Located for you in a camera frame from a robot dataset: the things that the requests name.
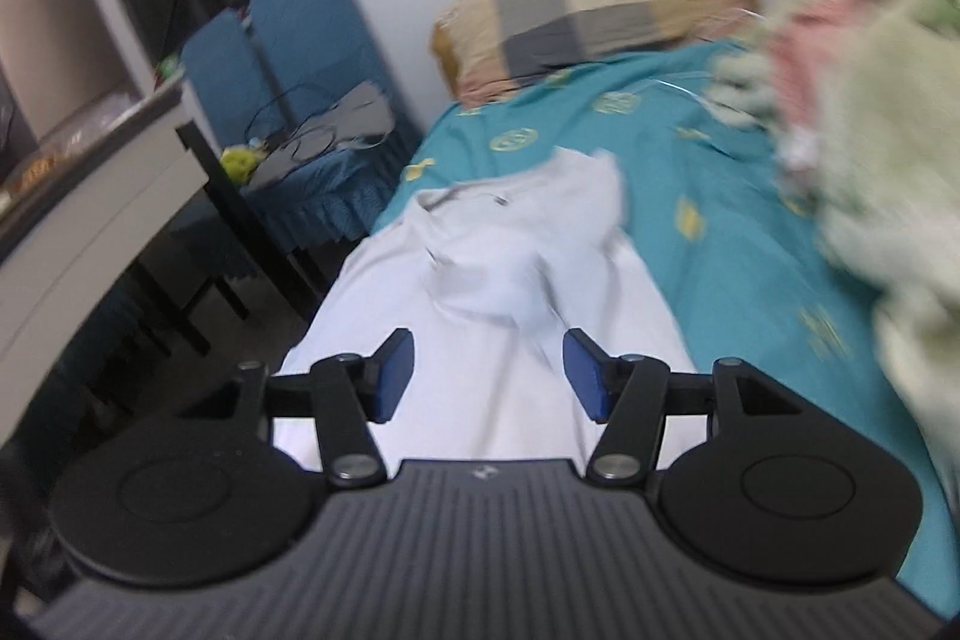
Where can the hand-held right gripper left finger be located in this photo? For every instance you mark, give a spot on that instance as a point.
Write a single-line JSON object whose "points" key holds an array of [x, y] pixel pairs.
{"points": [[393, 374]]}

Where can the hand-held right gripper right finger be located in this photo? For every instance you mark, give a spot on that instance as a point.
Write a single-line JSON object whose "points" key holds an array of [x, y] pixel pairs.
{"points": [[583, 374]]}

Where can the white shirt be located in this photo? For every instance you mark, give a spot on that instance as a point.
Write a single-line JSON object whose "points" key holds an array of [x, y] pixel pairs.
{"points": [[480, 302]]}

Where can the teal patterned bed sheet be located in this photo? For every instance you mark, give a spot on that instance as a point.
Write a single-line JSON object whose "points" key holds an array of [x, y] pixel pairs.
{"points": [[720, 212]]}

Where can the yellow green plush toy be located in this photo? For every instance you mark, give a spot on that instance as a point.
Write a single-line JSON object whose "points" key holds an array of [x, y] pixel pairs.
{"points": [[240, 160]]}

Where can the blue covered chair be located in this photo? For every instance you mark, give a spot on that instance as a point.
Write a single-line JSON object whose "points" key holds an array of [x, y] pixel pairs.
{"points": [[300, 85]]}

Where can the white desk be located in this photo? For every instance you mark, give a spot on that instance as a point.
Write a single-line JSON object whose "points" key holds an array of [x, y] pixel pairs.
{"points": [[90, 220]]}

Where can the plaid pillow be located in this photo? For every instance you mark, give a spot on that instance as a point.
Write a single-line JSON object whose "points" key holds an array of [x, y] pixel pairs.
{"points": [[592, 21]]}

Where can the pink and green fuzzy blanket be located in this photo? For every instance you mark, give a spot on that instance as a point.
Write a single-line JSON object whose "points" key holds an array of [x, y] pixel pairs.
{"points": [[870, 123]]}

